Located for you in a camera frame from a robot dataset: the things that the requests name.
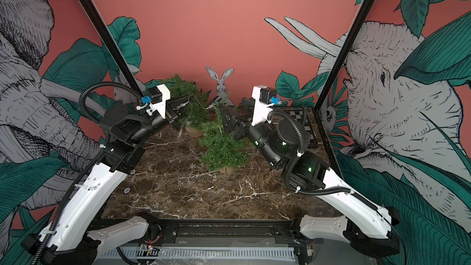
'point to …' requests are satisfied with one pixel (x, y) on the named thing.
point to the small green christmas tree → (218, 148)
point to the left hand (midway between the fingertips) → (190, 94)
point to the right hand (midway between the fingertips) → (229, 101)
